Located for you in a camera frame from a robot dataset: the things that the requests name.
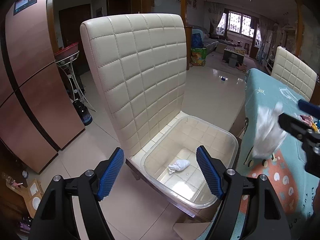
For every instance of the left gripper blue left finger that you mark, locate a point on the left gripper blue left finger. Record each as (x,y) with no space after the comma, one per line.
(107,172)

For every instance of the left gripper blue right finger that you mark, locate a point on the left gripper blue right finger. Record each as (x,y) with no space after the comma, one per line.
(212,170)

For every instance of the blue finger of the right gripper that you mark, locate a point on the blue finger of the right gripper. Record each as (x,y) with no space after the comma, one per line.
(293,126)
(309,108)

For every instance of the white plastic bag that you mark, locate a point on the white plastic bag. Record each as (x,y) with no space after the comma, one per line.
(268,136)

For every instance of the white tissue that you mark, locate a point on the white tissue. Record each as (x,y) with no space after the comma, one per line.
(178,166)

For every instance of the living room window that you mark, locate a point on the living room window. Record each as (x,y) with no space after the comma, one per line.
(237,23)

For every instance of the light blue patterned tablecloth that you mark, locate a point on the light blue patterned tablecloth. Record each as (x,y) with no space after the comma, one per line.
(273,190)

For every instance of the clear plastic bin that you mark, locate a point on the clear plastic bin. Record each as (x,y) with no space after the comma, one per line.
(180,140)

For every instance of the dark plastic bottle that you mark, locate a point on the dark plastic bottle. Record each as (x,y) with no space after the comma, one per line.
(83,112)

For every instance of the brown refrigerator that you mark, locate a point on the brown refrigerator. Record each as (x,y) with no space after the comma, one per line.
(37,116)

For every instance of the dark coffee table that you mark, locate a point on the dark coffee table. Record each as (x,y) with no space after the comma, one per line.
(228,53)

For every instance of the cream quilted leather chair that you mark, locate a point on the cream quilted leather chair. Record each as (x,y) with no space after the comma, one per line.
(139,66)

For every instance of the white metal plant stand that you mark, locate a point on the white metal plant stand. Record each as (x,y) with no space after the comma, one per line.
(64,60)

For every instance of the colourful shopping bag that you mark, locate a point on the colourful shopping bag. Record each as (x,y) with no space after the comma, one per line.
(198,56)

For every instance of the grey sofa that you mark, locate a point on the grey sofa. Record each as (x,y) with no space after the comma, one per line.
(209,43)

